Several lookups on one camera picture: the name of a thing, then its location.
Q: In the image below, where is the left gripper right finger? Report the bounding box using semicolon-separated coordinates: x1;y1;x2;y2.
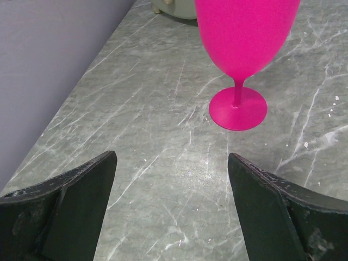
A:
228;153;347;260

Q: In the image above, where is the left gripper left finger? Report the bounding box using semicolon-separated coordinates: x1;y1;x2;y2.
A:
1;151;117;260

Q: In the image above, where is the pink wine glass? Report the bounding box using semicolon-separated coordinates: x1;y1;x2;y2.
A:
195;0;300;131

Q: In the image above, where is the round white drawer cabinet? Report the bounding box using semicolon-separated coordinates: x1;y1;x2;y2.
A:
151;0;197;20

